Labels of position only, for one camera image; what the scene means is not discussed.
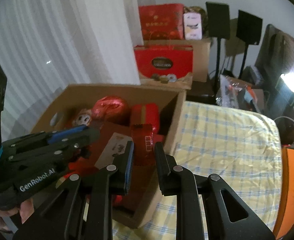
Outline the black speaker stand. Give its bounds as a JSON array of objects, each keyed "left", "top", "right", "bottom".
[
  {"left": 238, "top": 45, "right": 250, "bottom": 79},
  {"left": 213, "top": 39, "right": 223, "bottom": 93}
]

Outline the person's left hand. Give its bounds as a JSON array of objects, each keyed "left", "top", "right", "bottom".
[{"left": 0, "top": 195, "right": 35, "bottom": 230}]

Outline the brown bag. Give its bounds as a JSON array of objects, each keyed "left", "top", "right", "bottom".
[{"left": 274, "top": 116, "right": 294, "bottom": 145}]

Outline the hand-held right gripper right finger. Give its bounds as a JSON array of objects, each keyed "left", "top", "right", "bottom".
[{"left": 154, "top": 142, "right": 276, "bottom": 240}]

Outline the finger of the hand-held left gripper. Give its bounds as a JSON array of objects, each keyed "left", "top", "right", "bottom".
[
  {"left": 1, "top": 124, "right": 89, "bottom": 151},
  {"left": 8, "top": 127, "right": 101, "bottom": 168}
]

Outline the red paper carrier bag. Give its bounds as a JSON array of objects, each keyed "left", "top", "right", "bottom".
[{"left": 134, "top": 40, "right": 194, "bottom": 85}]

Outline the clear plastic packaged toy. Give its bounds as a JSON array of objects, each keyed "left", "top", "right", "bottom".
[{"left": 217, "top": 74, "right": 262, "bottom": 110}]

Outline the red foil ball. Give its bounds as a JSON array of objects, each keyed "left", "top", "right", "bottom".
[{"left": 91, "top": 95, "right": 130, "bottom": 125}]

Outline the brown cardboard box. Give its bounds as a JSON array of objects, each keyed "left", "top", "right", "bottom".
[{"left": 29, "top": 84, "right": 187, "bottom": 229}]

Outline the dark wooden side table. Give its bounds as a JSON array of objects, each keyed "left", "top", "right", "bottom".
[{"left": 187, "top": 80, "right": 217, "bottom": 103}]

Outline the red snack packet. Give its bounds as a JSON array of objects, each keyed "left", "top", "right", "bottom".
[{"left": 131, "top": 124, "right": 155, "bottom": 167}]

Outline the red tin with gold band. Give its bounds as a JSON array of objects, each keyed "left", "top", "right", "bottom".
[{"left": 130, "top": 103, "right": 161, "bottom": 133}]

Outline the red patterned gift box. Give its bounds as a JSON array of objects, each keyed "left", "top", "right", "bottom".
[{"left": 138, "top": 3, "right": 185, "bottom": 41}]

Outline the bright work lamp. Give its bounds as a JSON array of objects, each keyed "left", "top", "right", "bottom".
[{"left": 274, "top": 71, "right": 294, "bottom": 110}]

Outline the white curtain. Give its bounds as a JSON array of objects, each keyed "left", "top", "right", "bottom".
[{"left": 0, "top": 0, "right": 141, "bottom": 140}]

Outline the white tissue pack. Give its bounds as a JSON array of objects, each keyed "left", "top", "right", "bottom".
[{"left": 183, "top": 12, "right": 203, "bottom": 40}]

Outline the plain brown cardboard carton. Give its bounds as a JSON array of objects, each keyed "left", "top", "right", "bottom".
[{"left": 182, "top": 37, "right": 212, "bottom": 83}]

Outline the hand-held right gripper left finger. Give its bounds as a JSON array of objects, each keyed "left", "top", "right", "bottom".
[{"left": 12, "top": 140, "right": 135, "bottom": 240}]

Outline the yellow blue checked tablecloth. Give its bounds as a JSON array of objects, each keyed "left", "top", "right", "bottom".
[{"left": 112, "top": 101, "right": 283, "bottom": 240}]

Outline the gold patterned box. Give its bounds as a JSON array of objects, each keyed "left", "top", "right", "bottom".
[{"left": 184, "top": 6, "right": 208, "bottom": 38}]

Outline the red box with fabric handles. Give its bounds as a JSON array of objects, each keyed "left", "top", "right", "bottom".
[{"left": 62, "top": 122, "right": 166, "bottom": 205}]

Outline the brown sofa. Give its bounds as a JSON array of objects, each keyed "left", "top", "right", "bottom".
[{"left": 254, "top": 24, "right": 294, "bottom": 120}]

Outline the black speaker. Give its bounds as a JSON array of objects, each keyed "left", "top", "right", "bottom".
[
  {"left": 205, "top": 2, "right": 230, "bottom": 40},
  {"left": 236, "top": 9, "right": 263, "bottom": 46}
]

